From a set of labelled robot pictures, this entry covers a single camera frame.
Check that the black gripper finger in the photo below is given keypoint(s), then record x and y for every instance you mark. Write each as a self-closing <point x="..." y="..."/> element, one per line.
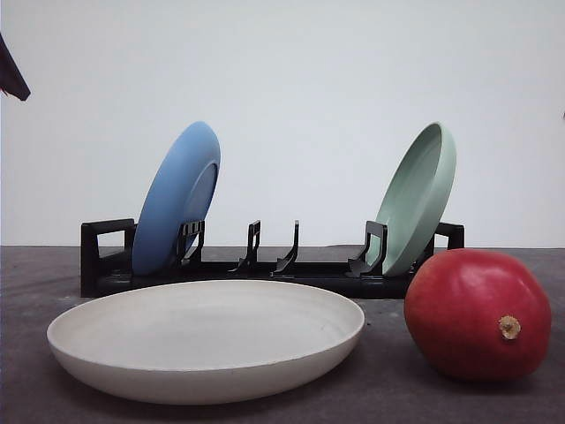
<point x="12" y="79"/>

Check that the white plate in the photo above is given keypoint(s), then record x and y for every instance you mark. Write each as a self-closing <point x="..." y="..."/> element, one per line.
<point x="207" y="342"/>

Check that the red pomegranate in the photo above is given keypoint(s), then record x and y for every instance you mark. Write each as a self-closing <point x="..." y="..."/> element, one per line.
<point x="478" y="315"/>

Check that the blue plate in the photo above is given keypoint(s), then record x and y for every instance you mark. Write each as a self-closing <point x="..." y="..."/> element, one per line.
<point x="177" y="189"/>

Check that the green plate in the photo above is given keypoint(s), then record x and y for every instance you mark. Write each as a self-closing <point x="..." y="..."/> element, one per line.
<point x="416" y="201"/>

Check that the black dish rack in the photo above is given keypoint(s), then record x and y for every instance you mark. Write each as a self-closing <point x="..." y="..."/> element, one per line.
<point x="108" y="265"/>

